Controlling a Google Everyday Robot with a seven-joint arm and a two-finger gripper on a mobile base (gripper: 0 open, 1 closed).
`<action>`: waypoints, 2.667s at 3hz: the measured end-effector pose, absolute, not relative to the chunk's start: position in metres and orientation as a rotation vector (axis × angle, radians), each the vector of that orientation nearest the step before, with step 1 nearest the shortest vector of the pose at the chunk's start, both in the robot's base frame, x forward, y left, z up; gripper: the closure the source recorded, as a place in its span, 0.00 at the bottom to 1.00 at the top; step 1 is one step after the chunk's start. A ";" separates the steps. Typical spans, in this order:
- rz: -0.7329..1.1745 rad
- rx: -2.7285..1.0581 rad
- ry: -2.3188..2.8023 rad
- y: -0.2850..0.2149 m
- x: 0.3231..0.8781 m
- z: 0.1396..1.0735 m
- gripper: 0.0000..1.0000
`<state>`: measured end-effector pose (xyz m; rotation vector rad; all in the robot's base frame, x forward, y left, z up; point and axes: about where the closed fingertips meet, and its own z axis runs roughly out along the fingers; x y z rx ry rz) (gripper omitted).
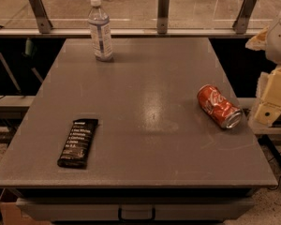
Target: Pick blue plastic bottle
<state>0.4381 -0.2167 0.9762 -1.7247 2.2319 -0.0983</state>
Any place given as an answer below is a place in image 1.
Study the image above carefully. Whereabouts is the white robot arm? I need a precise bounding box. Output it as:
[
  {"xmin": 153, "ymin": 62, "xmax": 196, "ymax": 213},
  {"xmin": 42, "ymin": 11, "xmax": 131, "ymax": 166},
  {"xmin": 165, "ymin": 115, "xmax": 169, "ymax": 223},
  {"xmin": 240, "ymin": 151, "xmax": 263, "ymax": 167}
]
[{"xmin": 245, "ymin": 11, "xmax": 281, "ymax": 127}]

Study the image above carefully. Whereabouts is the clear plastic water bottle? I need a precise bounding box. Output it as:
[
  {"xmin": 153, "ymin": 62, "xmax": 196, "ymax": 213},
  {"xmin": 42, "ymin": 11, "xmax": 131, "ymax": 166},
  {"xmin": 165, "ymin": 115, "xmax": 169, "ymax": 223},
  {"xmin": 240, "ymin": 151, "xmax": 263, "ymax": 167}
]
[{"xmin": 88, "ymin": 0, "xmax": 113, "ymax": 61}]

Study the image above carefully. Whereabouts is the black snack bar wrapper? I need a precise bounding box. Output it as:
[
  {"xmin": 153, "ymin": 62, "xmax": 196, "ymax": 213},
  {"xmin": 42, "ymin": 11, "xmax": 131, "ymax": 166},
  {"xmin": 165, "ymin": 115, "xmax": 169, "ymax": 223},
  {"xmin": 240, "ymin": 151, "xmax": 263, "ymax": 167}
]
[{"xmin": 57, "ymin": 119, "xmax": 98, "ymax": 169}]

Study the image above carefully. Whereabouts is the grey drawer with handle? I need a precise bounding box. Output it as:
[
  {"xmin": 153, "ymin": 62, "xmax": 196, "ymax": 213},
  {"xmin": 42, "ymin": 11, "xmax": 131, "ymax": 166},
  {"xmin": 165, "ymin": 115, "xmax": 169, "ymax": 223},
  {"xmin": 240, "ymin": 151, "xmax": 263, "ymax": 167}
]
[{"xmin": 16, "ymin": 198, "xmax": 254, "ymax": 222}]

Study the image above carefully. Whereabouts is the left metal fence bracket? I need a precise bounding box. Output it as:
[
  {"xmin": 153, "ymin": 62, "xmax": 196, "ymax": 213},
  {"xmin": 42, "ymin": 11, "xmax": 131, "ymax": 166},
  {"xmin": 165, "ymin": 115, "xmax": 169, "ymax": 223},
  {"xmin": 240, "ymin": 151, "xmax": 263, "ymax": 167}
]
[{"xmin": 28, "ymin": 0, "xmax": 52, "ymax": 34}]

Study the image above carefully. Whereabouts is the metal fence bracket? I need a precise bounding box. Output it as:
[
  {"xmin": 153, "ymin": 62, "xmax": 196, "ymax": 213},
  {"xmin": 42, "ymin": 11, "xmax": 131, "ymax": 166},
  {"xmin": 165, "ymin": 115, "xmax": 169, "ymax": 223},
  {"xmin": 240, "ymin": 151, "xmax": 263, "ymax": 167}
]
[
  {"xmin": 28, "ymin": 0, "xmax": 52, "ymax": 34},
  {"xmin": 232, "ymin": 0, "xmax": 258, "ymax": 34},
  {"xmin": 156, "ymin": 0, "xmax": 170, "ymax": 34}
]

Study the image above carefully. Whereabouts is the middle metal fence bracket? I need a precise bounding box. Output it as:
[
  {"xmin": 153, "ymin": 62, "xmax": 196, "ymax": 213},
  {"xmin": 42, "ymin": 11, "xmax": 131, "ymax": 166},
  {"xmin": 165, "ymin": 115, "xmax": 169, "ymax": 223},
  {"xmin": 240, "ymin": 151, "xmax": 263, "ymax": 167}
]
[{"xmin": 156, "ymin": 0, "xmax": 170, "ymax": 34}]

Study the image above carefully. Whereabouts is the red cola can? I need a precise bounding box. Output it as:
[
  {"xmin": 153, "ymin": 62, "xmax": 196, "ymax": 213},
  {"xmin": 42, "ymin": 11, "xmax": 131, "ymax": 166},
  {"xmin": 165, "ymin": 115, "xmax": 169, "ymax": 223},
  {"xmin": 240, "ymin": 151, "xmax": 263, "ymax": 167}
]
[{"xmin": 197, "ymin": 84, "xmax": 243, "ymax": 129}]

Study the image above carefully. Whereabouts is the right metal fence bracket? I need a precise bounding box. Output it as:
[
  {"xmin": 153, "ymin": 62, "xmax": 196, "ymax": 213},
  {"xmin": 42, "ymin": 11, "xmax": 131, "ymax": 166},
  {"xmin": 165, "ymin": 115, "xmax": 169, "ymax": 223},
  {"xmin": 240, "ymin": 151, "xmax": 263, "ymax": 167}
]
[{"xmin": 232, "ymin": 0, "xmax": 258, "ymax": 34}]

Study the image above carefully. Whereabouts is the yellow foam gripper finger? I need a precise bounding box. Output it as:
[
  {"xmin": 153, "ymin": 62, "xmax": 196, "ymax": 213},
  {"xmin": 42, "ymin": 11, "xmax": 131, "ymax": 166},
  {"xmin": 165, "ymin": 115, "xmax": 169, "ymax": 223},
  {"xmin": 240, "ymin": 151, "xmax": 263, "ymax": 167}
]
[
  {"xmin": 245, "ymin": 26, "xmax": 269, "ymax": 51},
  {"xmin": 254, "ymin": 65, "xmax": 281, "ymax": 127}
]

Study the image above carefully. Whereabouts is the cardboard box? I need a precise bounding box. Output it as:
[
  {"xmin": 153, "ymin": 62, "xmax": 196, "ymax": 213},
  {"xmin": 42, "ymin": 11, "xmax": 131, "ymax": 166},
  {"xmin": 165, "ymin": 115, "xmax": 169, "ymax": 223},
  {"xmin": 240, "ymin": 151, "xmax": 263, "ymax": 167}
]
[{"xmin": 0, "ymin": 189, "xmax": 51, "ymax": 225}]

